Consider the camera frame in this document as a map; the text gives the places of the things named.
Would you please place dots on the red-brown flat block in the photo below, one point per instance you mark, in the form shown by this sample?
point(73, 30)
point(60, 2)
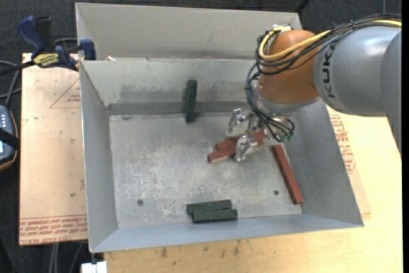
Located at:
point(224, 144)
point(219, 156)
point(289, 174)

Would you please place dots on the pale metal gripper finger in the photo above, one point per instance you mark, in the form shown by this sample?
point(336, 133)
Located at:
point(246, 147)
point(236, 120)

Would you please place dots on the brown cardboard board red print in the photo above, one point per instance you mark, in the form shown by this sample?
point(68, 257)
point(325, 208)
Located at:
point(51, 144)

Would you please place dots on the grey metal bin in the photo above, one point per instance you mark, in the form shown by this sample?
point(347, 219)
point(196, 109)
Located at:
point(166, 163)

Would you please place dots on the dark green flat block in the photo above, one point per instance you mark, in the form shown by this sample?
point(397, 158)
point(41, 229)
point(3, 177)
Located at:
point(217, 216)
point(207, 205)
point(191, 99)

